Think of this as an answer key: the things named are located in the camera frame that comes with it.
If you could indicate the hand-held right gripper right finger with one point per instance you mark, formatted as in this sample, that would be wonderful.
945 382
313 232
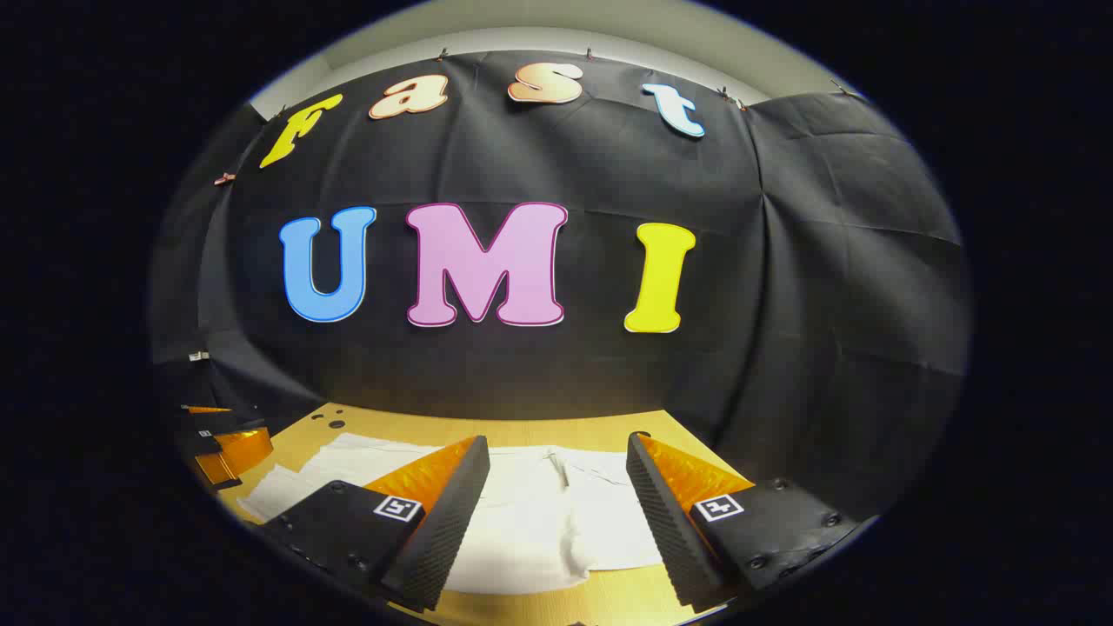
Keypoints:
665 522

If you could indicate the black backdrop cloth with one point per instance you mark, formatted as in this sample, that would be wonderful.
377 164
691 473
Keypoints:
783 261

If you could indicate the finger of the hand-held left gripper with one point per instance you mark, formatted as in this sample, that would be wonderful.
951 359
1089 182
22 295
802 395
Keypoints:
239 452
222 420

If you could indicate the white jeans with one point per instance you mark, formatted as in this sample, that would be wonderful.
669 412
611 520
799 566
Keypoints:
539 522

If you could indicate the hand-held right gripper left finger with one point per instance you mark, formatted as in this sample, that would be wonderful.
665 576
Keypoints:
452 513

